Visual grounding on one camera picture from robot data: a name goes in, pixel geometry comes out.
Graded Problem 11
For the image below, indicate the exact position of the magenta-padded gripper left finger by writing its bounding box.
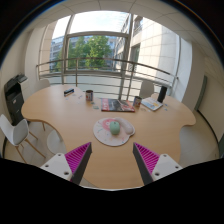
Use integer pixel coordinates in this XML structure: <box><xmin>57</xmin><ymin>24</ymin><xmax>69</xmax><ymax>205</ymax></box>
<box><xmin>40</xmin><ymin>142</ymin><xmax>93</xmax><ymax>186</ymax></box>

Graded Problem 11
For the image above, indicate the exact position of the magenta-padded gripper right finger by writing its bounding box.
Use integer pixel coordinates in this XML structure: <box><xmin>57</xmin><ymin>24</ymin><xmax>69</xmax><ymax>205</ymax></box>
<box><xmin>132</xmin><ymin>142</ymin><xmax>184</xmax><ymax>186</ymax></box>

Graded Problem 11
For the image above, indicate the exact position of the mint green computer mouse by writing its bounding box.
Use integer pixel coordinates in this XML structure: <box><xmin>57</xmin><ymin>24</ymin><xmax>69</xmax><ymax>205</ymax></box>
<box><xmin>109</xmin><ymin>120</ymin><xmax>121</xmax><ymax>136</ymax></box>

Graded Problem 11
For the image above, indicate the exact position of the round pink printed mouse pad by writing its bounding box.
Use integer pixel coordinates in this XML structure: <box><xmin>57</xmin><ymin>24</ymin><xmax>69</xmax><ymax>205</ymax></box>
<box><xmin>92</xmin><ymin>116</ymin><xmax>136</xmax><ymax>148</ymax></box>

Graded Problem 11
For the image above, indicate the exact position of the white chair with wooden legs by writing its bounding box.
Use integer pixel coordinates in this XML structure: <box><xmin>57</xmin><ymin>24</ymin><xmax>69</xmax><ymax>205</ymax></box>
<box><xmin>0</xmin><ymin>113</ymin><xmax>47</xmax><ymax>164</ymax></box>

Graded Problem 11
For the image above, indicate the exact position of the white printed booklet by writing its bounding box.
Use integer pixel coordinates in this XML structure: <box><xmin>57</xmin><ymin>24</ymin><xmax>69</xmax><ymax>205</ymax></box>
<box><xmin>141</xmin><ymin>96</ymin><xmax>164</xmax><ymax>112</ymax></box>

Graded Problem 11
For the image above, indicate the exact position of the printed cup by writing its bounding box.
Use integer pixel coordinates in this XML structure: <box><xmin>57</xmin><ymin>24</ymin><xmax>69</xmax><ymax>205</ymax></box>
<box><xmin>85</xmin><ymin>89</ymin><xmax>94</xmax><ymax>102</ymax></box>
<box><xmin>132</xmin><ymin>95</ymin><xmax>143</xmax><ymax>108</ymax></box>

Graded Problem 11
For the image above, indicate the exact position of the black cylindrical speaker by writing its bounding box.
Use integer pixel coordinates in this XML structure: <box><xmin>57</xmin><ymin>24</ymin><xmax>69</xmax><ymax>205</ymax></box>
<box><xmin>157</xmin><ymin>85</ymin><xmax>168</xmax><ymax>104</ymax></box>

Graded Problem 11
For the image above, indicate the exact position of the dark blue small box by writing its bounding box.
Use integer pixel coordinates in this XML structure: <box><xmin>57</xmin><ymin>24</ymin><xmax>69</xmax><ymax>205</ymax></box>
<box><xmin>63</xmin><ymin>88</ymin><xmax>75</xmax><ymax>98</ymax></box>

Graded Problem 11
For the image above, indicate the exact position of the red and black magazine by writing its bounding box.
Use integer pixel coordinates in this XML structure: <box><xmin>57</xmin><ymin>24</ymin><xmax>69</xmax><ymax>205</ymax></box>
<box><xmin>100</xmin><ymin>97</ymin><xmax>136</xmax><ymax>113</ymax></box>

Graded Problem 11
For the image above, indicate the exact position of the black office printer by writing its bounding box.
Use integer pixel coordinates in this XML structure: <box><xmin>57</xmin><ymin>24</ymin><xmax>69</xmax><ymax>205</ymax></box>
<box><xmin>3</xmin><ymin>73</ymin><xmax>29</xmax><ymax>126</ymax></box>

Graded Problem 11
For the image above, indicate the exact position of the metal window railing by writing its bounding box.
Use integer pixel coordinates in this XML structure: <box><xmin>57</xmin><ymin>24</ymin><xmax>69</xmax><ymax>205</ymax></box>
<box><xmin>35</xmin><ymin>57</ymin><xmax>179</xmax><ymax>101</ymax></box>

